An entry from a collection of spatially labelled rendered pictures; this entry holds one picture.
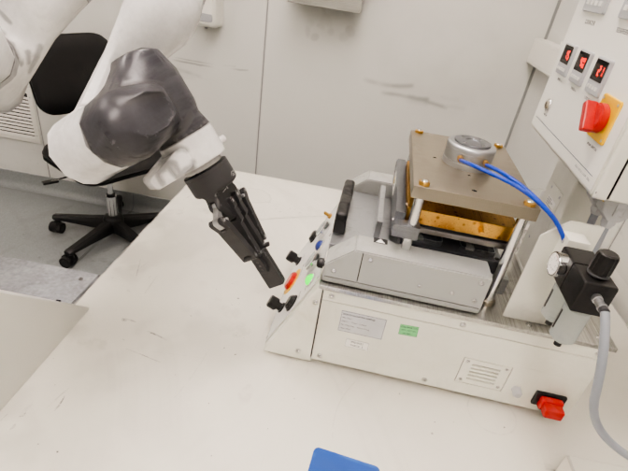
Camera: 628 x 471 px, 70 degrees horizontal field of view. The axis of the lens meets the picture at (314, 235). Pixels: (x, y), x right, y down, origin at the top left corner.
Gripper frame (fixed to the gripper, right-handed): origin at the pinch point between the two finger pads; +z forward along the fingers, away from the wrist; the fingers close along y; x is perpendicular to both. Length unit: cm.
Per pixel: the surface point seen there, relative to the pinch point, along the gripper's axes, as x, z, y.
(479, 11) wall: -63, -4, 154
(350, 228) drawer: -14.5, 1.6, 7.1
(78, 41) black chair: 95, -72, 133
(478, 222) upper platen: -34.8, 5.5, 1.1
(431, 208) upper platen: -29.0, 1.0, 2.2
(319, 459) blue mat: -3.0, 21.0, -22.3
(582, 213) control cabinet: -50, 13, 6
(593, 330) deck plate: -45, 28, -3
